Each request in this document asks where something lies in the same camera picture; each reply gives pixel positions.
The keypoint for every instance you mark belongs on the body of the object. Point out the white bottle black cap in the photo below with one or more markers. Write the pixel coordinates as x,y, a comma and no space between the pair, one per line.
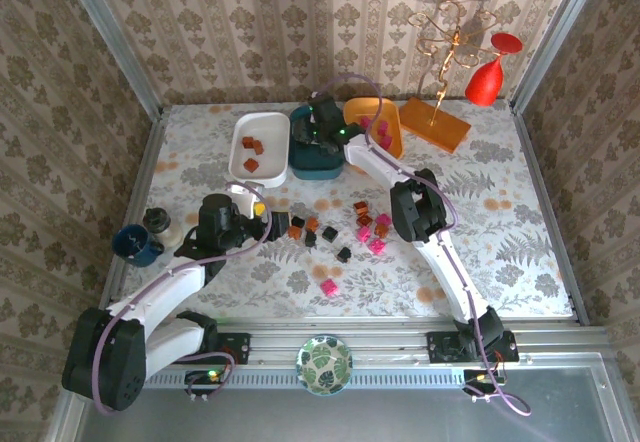
170,234

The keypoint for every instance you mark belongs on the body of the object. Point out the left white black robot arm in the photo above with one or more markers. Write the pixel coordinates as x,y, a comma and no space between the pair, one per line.
165,292

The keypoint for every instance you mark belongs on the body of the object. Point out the aluminium frame post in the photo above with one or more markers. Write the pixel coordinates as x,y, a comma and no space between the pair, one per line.
111,37
554,37

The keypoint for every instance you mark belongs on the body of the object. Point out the aluminium side rail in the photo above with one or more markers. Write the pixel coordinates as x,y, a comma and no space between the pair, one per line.
537,177
140,182

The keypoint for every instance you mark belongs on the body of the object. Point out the teal plastic container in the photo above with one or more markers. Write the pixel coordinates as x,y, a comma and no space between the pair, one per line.
315,169

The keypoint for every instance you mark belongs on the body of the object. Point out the orange lego brick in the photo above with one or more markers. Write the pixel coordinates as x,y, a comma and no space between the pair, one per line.
364,220
258,147
382,231
294,232
248,142
312,224
251,165
360,207

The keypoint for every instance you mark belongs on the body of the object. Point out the dark blue mug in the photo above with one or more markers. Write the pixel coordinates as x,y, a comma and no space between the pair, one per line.
125,253

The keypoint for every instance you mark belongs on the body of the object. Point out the leaf pattern bowl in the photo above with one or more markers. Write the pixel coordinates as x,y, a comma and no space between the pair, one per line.
325,367

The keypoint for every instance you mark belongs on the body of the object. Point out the small controller board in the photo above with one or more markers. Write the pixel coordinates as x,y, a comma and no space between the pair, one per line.
475,379
200,379

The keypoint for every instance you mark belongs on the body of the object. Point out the pink lego brick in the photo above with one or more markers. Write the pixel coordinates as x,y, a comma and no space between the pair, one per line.
366,122
364,233
386,140
383,127
384,219
329,287
377,246

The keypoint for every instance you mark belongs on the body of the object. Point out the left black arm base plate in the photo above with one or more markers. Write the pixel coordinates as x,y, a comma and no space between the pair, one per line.
237,348

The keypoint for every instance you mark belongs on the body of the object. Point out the floral table mat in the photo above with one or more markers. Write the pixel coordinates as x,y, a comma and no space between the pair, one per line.
350,282

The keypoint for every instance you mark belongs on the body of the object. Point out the white plastic container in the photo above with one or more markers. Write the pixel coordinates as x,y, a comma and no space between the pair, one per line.
265,172

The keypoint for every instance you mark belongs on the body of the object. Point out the right small controller board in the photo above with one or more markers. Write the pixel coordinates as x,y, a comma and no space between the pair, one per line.
475,379

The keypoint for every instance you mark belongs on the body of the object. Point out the orange plastic container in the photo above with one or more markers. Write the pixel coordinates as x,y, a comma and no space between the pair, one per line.
357,108

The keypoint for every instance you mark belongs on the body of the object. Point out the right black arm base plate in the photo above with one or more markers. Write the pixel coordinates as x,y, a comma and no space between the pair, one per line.
440,347

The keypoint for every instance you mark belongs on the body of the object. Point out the aluminium cross rail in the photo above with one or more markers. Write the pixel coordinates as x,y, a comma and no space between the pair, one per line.
380,342

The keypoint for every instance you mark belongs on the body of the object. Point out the red wine glass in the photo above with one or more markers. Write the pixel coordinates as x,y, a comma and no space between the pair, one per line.
482,84

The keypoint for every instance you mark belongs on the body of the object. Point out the left small controller board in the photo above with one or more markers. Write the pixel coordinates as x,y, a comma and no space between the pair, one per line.
200,379

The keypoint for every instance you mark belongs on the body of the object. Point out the orange wooden stand base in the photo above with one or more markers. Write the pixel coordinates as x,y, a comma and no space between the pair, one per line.
450,134

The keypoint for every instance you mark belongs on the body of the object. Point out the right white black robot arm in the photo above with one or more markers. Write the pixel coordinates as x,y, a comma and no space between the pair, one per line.
450,272

